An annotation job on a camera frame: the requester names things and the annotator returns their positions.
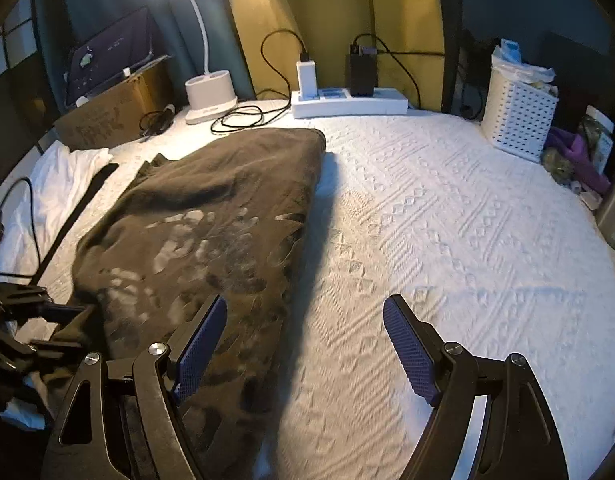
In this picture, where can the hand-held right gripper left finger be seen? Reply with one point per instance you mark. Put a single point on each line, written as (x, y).
(202, 350)

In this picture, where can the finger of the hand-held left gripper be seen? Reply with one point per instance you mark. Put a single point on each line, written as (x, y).
(37, 352)
(27, 297)

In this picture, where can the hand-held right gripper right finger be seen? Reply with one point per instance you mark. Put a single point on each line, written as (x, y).
(407, 350)

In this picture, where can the brown t-shirt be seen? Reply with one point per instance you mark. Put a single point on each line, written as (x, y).
(187, 210)

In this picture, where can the white garment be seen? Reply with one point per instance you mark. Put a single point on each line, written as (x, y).
(52, 180)

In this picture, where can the brown cardboard box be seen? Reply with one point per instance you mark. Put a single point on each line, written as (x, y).
(107, 115)

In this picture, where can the grey fuzzy lump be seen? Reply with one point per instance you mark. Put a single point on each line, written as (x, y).
(557, 167)

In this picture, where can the white power strip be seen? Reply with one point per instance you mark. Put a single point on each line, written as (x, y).
(347, 107)

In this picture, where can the white desk lamp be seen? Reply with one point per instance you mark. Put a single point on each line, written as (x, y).
(207, 95)

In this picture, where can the white plastic basket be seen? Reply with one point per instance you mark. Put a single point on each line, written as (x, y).
(517, 115)

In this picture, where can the purple cloth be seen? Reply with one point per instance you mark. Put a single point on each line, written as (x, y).
(582, 155)

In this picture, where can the black charger plug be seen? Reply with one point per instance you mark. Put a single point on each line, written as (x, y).
(360, 75)

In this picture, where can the glass jar with white lid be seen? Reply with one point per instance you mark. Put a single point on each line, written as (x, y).
(600, 140)

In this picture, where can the white charger plug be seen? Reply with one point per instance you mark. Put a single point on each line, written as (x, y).
(306, 80)

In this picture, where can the teal curtain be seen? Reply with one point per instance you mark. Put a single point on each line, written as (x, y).
(172, 25)

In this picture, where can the blue paper cup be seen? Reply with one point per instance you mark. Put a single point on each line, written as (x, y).
(511, 50)

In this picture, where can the yellow curtain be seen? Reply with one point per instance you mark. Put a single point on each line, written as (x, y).
(327, 10)

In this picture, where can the black window frame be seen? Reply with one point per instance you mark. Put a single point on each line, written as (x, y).
(450, 35)

